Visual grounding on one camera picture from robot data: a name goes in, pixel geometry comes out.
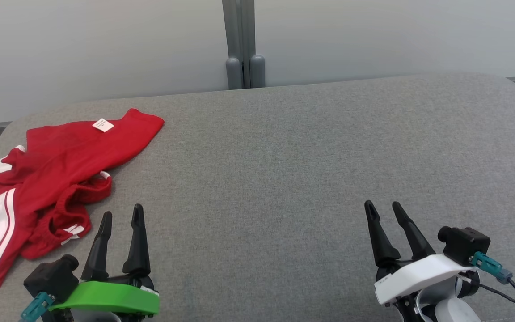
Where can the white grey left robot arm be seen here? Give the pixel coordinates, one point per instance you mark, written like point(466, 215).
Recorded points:
point(96, 317)

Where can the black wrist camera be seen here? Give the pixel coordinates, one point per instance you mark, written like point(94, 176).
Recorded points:
point(52, 277)
point(465, 243)

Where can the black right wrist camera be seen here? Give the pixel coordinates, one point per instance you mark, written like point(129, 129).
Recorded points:
point(465, 243)

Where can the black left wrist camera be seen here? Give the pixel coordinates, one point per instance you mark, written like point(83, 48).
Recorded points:
point(52, 277)

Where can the grey double partition post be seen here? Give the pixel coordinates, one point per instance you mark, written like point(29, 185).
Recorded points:
point(242, 44)

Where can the red shirt with white sleeves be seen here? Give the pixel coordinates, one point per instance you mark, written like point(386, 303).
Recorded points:
point(56, 152)

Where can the red shorts with elastic waistband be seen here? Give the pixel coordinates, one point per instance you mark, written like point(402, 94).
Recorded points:
point(76, 197)

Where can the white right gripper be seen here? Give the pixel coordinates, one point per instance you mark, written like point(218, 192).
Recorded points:
point(418, 275)

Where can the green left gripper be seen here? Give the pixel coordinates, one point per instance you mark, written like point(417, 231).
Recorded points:
point(105, 297)

